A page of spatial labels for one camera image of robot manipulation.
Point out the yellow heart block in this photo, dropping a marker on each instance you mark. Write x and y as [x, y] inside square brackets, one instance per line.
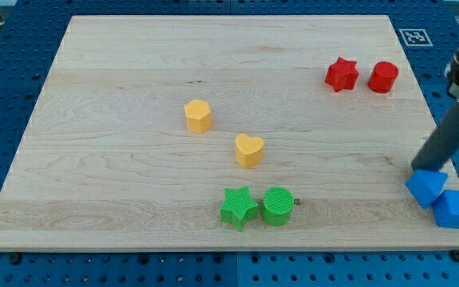
[249, 150]

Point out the wooden board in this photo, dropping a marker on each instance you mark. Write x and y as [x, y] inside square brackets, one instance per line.
[107, 163]

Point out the green star block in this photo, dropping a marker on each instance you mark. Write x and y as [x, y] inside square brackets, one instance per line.
[238, 207]

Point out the blue cube block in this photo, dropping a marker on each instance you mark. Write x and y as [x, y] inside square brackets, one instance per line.
[446, 209]

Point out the blue triangle block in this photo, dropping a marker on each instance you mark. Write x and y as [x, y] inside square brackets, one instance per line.
[426, 186]

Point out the yellow hexagon block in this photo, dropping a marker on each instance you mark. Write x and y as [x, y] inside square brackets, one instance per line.
[198, 116]

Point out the fiducial marker tag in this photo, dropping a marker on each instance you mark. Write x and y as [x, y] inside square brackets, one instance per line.
[415, 37]

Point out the red cylinder block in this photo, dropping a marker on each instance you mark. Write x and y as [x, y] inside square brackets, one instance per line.
[383, 77]

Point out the red star block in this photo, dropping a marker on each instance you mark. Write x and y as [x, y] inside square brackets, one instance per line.
[342, 75]

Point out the green cylinder block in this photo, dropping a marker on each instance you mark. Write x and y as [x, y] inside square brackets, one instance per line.
[277, 207]

